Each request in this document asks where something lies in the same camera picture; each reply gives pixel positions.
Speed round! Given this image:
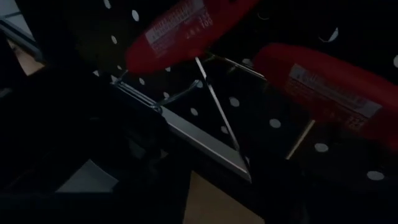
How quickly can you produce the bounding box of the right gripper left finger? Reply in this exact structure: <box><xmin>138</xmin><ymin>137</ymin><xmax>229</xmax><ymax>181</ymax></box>
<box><xmin>0</xmin><ymin>141</ymin><xmax>192</xmax><ymax>224</ymax></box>

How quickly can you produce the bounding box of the black pegboard cart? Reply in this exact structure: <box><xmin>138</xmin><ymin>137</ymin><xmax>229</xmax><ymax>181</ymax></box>
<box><xmin>0</xmin><ymin>0</ymin><xmax>398</xmax><ymax>224</ymax></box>

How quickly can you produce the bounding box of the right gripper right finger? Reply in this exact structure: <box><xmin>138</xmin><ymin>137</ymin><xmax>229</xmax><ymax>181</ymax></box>
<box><xmin>245</xmin><ymin>141</ymin><xmax>398</xmax><ymax>224</ymax></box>

